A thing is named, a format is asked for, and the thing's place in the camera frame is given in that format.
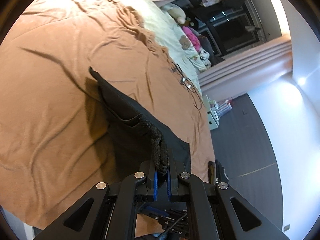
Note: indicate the white bedside nightstand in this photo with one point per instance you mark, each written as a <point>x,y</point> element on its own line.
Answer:
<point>213,118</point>

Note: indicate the pink cloth on bed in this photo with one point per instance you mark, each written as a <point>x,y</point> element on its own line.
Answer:
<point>192,37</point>

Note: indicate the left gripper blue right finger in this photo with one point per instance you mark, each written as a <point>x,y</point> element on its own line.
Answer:
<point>168,184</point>

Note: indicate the black and white plush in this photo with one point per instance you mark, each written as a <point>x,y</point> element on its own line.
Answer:
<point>204,56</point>

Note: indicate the stack of folded clothes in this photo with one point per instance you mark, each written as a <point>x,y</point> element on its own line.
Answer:
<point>216,173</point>

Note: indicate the white plush toy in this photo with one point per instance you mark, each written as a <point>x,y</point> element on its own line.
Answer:
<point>175,12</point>

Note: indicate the pink white striped bag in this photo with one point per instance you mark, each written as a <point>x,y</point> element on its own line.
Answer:
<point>224,106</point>

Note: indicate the bear print pillow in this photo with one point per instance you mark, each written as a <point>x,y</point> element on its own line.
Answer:
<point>189,49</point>

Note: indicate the right pink curtain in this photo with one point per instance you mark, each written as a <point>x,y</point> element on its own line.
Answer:
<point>241,73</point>

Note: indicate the brown bed blanket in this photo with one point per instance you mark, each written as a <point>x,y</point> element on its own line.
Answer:
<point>90,89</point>

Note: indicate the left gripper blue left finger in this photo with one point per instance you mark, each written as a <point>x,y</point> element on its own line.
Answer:
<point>155,186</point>

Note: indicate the black sleeveless shirt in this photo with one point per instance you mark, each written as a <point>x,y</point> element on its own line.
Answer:
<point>137,136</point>

